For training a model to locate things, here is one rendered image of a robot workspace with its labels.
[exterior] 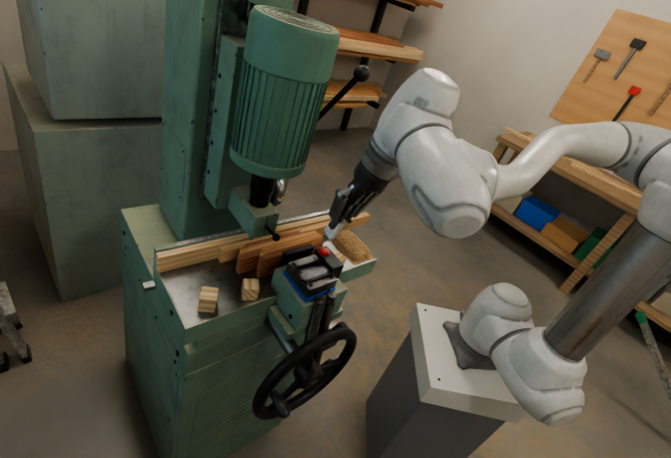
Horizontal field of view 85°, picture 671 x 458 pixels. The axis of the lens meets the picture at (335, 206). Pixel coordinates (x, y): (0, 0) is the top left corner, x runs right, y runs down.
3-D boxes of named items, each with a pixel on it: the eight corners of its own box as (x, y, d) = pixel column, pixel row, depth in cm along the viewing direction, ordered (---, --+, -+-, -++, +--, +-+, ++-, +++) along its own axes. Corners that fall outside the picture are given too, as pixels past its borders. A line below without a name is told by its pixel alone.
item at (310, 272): (305, 302, 85) (311, 286, 82) (281, 270, 91) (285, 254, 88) (346, 286, 93) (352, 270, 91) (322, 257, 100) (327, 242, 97)
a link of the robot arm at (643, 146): (604, 107, 81) (661, 132, 70) (661, 116, 86) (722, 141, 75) (571, 160, 88) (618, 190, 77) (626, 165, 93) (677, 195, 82)
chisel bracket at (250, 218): (250, 244, 92) (255, 218, 88) (226, 212, 100) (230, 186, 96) (275, 237, 97) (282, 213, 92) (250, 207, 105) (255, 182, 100)
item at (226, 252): (220, 262, 96) (222, 251, 94) (217, 257, 97) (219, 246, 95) (366, 224, 131) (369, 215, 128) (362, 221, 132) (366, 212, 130)
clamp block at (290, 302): (294, 332, 88) (303, 307, 84) (266, 292, 96) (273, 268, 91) (339, 311, 98) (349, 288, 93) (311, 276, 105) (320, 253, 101)
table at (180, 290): (198, 383, 75) (201, 366, 72) (151, 280, 92) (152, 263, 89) (391, 292, 114) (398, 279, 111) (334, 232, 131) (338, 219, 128)
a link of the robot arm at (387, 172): (363, 130, 69) (348, 153, 73) (390, 165, 65) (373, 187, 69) (394, 129, 75) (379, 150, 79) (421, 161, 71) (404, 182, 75)
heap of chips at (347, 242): (353, 265, 110) (357, 256, 108) (327, 236, 118) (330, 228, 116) (374, 257, 116) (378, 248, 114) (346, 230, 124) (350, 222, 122)
